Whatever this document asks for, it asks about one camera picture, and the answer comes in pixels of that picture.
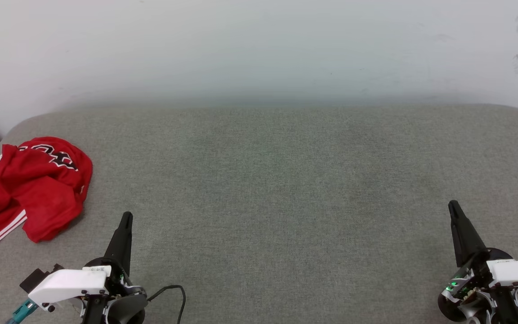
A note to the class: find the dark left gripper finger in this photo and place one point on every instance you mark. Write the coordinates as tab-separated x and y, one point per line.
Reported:
116	247
126	252

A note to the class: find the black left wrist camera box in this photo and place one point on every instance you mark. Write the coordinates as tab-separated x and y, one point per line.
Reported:
38	278

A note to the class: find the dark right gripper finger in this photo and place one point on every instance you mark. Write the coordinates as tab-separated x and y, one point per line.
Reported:
472	240
459	243

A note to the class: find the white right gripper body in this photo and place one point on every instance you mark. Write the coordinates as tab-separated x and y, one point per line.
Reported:
517	272

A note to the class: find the red Bulls basketball jersey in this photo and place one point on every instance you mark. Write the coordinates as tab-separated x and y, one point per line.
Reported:
38	189

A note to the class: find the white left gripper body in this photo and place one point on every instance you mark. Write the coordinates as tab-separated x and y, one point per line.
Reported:
68	285

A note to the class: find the grey fabric sofa cushion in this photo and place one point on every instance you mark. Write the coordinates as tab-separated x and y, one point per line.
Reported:
268	202

